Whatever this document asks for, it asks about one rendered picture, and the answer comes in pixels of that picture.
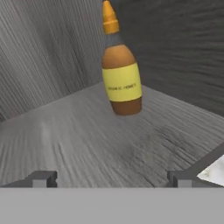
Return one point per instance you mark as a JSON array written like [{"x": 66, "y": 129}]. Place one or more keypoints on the brown honey bottle yellow label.
[{"x": 122, "y": 81}]

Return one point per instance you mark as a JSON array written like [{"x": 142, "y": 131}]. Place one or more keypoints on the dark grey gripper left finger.
[{"x": 40, "y": 178}]

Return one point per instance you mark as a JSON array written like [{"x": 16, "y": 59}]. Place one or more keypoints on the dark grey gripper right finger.
[{"x": 182, "y": 178}]

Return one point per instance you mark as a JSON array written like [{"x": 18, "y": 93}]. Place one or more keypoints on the grey wooden cabinet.
[{"x": 73, "y": 96}]

